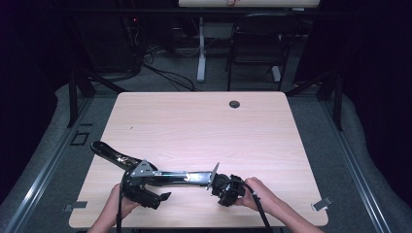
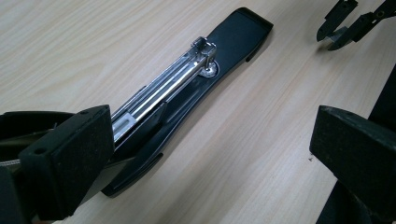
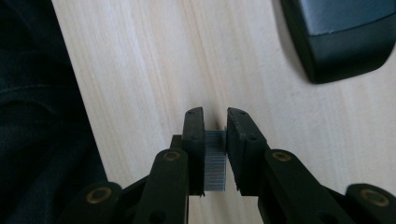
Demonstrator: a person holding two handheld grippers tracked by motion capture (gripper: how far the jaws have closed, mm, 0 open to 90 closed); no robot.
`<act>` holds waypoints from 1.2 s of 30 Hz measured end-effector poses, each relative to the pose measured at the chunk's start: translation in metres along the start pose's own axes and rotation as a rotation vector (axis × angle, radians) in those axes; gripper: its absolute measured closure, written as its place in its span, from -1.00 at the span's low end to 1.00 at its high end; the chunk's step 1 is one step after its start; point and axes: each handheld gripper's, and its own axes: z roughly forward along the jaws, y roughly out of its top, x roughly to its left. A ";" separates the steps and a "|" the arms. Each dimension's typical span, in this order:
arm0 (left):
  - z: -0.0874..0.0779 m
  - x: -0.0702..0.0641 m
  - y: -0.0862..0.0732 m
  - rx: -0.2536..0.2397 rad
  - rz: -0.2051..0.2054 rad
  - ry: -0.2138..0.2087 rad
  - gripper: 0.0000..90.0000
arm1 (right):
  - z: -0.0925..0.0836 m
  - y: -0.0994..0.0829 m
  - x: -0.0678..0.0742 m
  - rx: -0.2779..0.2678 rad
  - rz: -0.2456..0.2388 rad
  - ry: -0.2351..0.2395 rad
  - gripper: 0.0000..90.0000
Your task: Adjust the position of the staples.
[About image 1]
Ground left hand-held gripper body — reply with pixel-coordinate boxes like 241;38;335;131
120;159;163;210

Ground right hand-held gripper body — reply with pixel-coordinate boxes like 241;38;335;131
205;161;248;208

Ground person's left hand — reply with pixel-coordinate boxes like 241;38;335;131
108;183;141;220

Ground person's right hand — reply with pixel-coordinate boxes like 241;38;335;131
234;176;280;214

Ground grey tape piece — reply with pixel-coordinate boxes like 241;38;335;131
62;200;88;214

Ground black metal stand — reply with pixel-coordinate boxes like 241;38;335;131
66;67;128;128
285;68;345;132

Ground white desk foot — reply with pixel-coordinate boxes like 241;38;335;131
271;65;283;83

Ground white desk leg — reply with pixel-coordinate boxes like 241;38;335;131
196;16;207;83

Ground black folding chair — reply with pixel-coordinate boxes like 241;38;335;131
225;13;294;92

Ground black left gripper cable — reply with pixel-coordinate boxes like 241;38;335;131
116;183;124;233

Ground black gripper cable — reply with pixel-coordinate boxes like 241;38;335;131
223;180;274;233
116;183;124;233

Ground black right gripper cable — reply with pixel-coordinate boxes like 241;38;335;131
223;180;274;233

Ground aluminium floor rail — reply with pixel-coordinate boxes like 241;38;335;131
2;96;95;233
319;96;393;233

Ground black floor cables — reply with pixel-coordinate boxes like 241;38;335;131
140;45;197;92

